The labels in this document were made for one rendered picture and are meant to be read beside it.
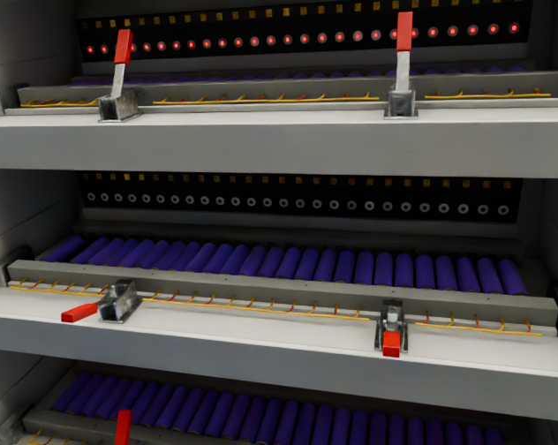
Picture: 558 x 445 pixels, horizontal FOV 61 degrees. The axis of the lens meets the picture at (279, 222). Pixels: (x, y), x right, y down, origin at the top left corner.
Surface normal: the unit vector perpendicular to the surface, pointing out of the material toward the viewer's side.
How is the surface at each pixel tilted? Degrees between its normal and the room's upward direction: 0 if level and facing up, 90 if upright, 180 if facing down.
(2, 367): 90
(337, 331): 21
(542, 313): 111
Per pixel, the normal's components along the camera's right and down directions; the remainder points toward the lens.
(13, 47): 0.97, 0.04
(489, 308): -0.23, 0.41
